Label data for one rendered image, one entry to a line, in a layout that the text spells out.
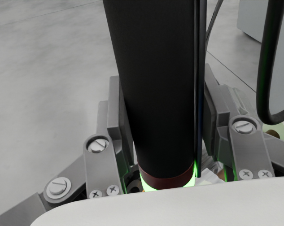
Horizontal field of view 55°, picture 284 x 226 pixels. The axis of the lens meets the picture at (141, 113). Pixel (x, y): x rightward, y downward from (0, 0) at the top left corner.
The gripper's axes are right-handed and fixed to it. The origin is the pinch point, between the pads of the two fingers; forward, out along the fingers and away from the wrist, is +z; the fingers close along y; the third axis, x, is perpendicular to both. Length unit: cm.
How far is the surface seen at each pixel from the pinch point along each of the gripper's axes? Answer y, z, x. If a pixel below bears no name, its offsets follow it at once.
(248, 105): 21, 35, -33
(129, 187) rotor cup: -5.4, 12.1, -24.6
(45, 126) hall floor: -97, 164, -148
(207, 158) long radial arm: 8.6, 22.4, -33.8
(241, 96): 20, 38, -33
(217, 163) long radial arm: 9.9, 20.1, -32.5
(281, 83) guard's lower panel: 71, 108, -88
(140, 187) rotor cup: -3.6, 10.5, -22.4
